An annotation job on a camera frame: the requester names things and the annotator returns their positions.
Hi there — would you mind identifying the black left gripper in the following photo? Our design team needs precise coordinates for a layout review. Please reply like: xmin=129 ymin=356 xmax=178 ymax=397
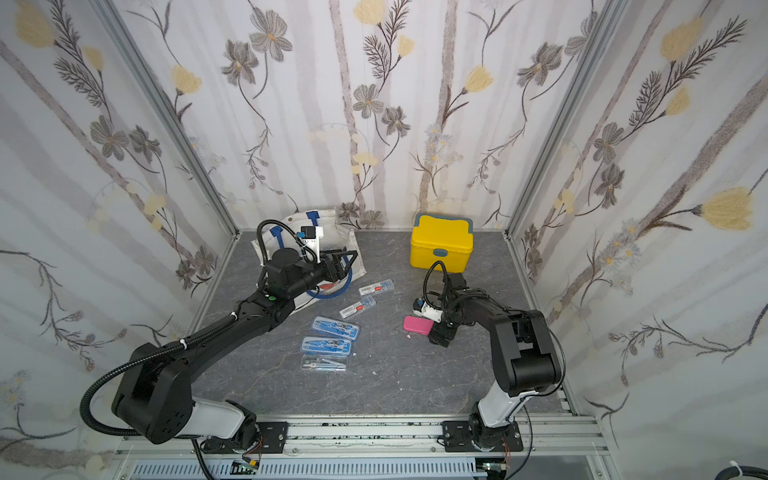
xmin=284 ymin=246 xmax=357 ymax=303

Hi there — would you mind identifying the pink compass case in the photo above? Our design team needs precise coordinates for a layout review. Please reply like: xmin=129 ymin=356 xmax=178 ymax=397
xmin=403 ymin=316 xmax=434 ymax=336

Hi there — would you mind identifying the small blue clear case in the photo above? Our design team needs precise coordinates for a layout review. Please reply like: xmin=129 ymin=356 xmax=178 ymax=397
xmin=358 ymin=279 xmax=395 ymax=296

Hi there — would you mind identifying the clear compass case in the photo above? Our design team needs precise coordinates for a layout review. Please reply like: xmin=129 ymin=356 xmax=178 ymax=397
xmin=301 ymin=355 xmax=348 ymax=372

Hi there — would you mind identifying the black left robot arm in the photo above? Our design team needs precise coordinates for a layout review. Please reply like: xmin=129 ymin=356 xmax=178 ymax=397
xmin=112 ymin=248 xmax=358 ymax=450

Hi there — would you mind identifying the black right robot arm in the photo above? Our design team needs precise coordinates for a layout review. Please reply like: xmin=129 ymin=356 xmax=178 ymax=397
xmin=418 ymin=273 xmax=565 ymax=429

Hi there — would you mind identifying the white canvas tote bag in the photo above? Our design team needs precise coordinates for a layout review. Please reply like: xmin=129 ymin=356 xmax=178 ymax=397
xmin=252 ymin=209 xmax=367 ymax=309

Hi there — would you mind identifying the blue compass case upper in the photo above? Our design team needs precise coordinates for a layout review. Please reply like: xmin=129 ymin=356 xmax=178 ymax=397
xmin=311 ymin=316 xmax=360 ymax=341

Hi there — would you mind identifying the blue compass case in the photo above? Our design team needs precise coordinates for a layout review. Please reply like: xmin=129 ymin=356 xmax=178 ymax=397
xmin=300 ymin=337 xmax=353 ymax=358
xmin=311 ymin=316 xmax=360 ymax=341

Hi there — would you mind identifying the blue compass case lower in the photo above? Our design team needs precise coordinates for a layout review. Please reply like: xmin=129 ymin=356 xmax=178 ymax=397
xmin=300 ymin=337 xmax=353 ymax=358

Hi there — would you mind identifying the red label clear case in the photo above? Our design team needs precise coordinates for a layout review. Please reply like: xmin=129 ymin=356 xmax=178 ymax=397
xmin=339 ymin=295 xmax=376 ymax=320

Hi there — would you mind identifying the yellow storage box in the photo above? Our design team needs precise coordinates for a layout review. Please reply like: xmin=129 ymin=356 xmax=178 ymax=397
xmin=410 ymin=213 xmax=474 ymax=273

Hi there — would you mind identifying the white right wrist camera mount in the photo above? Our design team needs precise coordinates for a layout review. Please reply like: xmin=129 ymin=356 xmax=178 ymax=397
xmin=413 ymin=298 xmax=442 ymax=323

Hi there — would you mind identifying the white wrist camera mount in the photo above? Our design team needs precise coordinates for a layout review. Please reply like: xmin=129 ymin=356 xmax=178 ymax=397
xmin=413 ymin=298 xmax=442 ymax=323
xmin=297 ymin=225 xmax=324 ymax=260

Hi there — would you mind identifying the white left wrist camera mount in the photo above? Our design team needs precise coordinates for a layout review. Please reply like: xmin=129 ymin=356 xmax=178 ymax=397
xmin=297 ymin=225 xmax=324 ymax=260

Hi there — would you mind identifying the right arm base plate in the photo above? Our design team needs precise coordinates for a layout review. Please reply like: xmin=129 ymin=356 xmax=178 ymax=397
xmin=438 ymin=419 xmax=524 ymax=453

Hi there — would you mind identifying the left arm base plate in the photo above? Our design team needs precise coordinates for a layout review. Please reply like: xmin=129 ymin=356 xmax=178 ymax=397
xmin=233 ymin=421 xmax=289 ymax=454

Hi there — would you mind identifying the black corrugated cable conduit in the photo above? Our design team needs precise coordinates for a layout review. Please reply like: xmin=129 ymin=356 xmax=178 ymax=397
xmin=79 ymin=338 xmax=193 ymax=438

